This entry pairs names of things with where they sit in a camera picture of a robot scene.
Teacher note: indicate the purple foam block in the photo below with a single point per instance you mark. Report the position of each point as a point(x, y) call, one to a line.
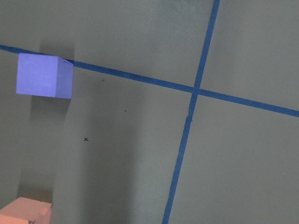
point(44, 75)

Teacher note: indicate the orange foam block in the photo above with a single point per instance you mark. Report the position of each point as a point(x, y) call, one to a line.
point(26, 211)

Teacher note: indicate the crossing blue tape line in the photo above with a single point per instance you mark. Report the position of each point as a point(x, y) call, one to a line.
point(192, 104)

